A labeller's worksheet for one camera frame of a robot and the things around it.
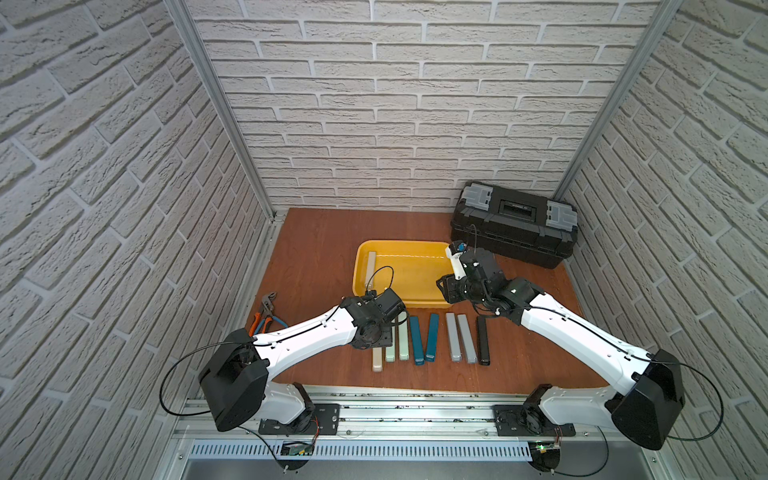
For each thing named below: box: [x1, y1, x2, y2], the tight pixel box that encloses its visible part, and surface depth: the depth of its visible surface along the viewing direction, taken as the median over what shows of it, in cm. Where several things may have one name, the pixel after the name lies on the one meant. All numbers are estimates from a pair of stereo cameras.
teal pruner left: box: [410, 316, 425, 366], surface depth 87 cm
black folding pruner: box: [477, 316, 491, 366], surface depth 87 cm
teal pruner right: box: [425, 313, 439, 363], surface depth 89 cm
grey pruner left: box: [446, 312, 462, 362], surface depth 87 cm
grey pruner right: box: [458, 314, 477, 364], surface depth 87 cm
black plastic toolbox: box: [451, 181, 579, 269], surface depth 99 cm
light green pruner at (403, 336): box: [398, 311, 409, 361], surface depth 85 cm
